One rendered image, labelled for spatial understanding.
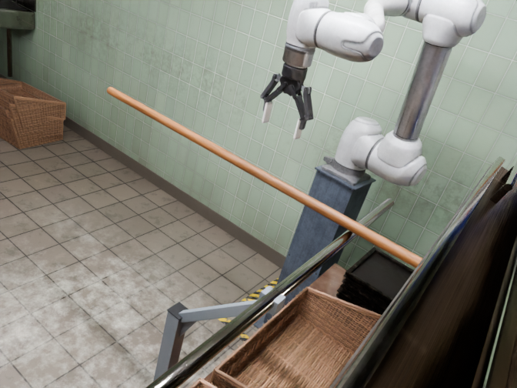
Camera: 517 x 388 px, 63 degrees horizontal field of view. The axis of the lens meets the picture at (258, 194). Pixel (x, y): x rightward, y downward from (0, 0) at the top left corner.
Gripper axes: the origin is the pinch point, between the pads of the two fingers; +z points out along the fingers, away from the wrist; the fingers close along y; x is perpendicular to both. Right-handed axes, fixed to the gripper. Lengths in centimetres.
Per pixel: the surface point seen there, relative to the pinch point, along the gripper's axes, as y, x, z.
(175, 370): -46, 77, 8
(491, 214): -67, 16, -11
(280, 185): -15.4, 15.5, 9.6
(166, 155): 158, -85, 103
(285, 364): -35, 14, 71
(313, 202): -26.7, 14.3, 9.4
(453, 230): -66, 40, -16
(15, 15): 336, -52, 44
